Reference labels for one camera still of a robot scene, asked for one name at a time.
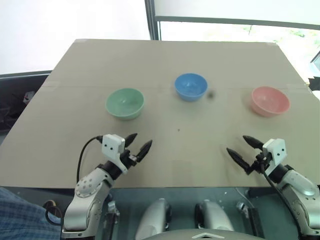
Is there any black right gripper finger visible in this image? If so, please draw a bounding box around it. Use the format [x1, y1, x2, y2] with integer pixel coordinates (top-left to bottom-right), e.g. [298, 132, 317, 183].
[242, 135, 265, 151]
[226, 147, 253, 175]

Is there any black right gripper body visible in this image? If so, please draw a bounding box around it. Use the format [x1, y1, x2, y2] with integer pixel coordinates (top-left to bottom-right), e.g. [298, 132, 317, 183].
[250, 152, 271, 173]

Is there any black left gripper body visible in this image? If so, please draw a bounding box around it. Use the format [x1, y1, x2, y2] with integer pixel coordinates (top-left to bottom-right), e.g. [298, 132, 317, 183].
[119, 149, 140, 169]

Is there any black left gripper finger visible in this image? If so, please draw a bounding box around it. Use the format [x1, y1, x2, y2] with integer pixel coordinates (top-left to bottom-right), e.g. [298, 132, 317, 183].
[135, 139, 154, 162]
[124, 132, 139, 149]

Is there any brown cardboard table cover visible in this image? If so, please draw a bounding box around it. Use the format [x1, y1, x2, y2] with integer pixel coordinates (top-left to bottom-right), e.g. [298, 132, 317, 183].
[0, 38, 320, 188]

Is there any green bowl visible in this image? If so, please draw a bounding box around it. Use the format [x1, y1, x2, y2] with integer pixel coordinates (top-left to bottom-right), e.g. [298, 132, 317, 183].
[105, 87, 145, 121]

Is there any pink red bowl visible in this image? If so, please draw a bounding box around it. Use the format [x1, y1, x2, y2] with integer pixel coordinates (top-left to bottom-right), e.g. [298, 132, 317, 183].
[250, 86, 291, 118]

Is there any silver right robot leg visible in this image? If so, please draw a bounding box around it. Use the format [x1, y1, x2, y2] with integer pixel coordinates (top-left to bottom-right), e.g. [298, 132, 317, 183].
[194, 199, 235, 232]

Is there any silver robot leg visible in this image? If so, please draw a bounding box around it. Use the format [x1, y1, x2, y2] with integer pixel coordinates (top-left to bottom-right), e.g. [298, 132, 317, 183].
[194, 199, 235, 232]
[134, 198, 172, 240]

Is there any silver left robot leg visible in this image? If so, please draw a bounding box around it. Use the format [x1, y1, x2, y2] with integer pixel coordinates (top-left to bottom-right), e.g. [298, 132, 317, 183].
[134, 198, 172, 240]

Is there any blue bowl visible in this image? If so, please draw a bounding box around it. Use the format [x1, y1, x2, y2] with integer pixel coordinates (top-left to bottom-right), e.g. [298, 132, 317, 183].
[174, 72, 209, 103]

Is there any grey robot torso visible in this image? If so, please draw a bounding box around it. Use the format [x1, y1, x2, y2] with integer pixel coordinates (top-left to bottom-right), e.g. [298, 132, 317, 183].
[147, 226, 263, 240]

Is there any dark object beside table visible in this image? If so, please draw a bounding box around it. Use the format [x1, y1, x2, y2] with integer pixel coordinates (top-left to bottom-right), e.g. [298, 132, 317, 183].
[307, 51, 320, 94]

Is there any person in blue plaid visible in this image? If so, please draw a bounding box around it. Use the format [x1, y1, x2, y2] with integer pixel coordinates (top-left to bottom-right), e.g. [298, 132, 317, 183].
[0, 187, 62, 240]

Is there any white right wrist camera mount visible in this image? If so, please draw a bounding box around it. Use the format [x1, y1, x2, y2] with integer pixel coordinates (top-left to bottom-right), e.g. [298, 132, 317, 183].
[261, 138, 287, 176]

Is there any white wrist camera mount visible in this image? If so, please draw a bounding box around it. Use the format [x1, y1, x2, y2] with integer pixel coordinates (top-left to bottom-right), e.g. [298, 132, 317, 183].
[261, 138, 287, 176]
[101, 133, 129, 174]

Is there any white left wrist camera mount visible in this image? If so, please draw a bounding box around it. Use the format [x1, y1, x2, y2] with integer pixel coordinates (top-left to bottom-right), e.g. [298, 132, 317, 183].
[101, 133, 129, 174]

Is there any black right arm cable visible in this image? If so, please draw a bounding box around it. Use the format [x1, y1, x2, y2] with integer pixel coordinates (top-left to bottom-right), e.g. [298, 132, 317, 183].
[257, 156, 306, 227]

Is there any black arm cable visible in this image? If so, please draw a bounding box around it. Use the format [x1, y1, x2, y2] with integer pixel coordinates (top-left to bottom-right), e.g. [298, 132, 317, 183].
[76, 135, 104, 183]
[257, 156, 306, 227]

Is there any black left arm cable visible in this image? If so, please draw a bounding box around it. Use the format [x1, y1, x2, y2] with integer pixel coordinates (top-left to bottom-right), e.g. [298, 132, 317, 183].
[76, 135, 104, 183]

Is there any dark window frame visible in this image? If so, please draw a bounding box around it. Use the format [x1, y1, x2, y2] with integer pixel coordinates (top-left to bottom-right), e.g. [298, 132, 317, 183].
[144, 0, 320, 41]

